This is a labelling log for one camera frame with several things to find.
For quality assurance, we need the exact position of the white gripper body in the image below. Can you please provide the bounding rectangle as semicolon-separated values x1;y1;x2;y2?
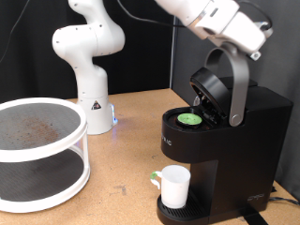
212;11;274;56

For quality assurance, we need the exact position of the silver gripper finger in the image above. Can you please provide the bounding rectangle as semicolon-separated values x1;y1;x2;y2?
248;50;263;62

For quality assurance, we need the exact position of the green reusable coffee pod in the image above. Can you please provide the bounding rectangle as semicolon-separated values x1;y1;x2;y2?
176;112;203;127

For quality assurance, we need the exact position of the black Keurig coffee machine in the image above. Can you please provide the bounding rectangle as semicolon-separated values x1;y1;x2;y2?
157;43;294;225

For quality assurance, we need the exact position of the white mug with green handle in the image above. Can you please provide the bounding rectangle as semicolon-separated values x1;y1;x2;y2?
150;164;192;209

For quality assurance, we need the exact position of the grey partition panel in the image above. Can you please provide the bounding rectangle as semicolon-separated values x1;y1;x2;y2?
170;0;300;201

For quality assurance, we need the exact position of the black tape strip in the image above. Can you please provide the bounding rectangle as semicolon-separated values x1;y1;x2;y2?
240;212;270;225

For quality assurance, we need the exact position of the white two-tier turntable shelf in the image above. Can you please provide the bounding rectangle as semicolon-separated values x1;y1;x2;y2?
0;97;92;214

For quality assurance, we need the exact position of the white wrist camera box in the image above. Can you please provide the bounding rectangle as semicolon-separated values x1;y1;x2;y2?
194;17;228;41

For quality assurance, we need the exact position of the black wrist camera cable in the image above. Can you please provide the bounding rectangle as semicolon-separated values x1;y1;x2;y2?
116;0;274;32

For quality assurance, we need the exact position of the braided coffee machine power cord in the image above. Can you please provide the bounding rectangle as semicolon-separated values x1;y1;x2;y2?
269;196;300;206

